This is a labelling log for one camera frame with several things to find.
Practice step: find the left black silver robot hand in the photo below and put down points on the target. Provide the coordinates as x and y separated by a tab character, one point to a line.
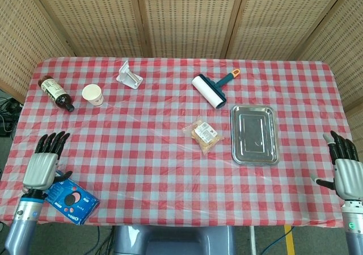
39	169

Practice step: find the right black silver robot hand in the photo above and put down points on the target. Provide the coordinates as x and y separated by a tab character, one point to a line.
348	175

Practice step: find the sandwich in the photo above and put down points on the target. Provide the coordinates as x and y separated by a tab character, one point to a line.
204	134

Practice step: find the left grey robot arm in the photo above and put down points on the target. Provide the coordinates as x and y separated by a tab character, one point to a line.
22	223

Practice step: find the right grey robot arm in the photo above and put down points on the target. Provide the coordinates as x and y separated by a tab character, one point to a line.
353	226

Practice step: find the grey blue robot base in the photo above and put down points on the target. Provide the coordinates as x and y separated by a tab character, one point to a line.
173	240

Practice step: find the stainless steel tray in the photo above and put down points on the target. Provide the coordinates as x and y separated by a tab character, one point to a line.
255	135

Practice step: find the blue Oreo cookie box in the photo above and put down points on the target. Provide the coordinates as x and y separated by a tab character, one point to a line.
71	201

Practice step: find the dark glass bottle with label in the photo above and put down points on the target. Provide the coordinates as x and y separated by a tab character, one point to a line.
55	91

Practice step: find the yellow floor tape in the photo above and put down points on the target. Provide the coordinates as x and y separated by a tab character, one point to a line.
290	240

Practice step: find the white paper cup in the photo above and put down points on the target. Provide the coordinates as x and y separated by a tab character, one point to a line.
92	94

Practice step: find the red white checkered tablecloth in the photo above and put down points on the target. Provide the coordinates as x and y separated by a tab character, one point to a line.
141	152

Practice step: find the white table leg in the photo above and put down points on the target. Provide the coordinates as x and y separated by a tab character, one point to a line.
252	240

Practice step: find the woven wicker screen panel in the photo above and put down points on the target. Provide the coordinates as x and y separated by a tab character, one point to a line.
346	47
22	33
283	19
190	19
90	19

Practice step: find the white plastic phone stand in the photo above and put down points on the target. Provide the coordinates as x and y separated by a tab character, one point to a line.
129	77

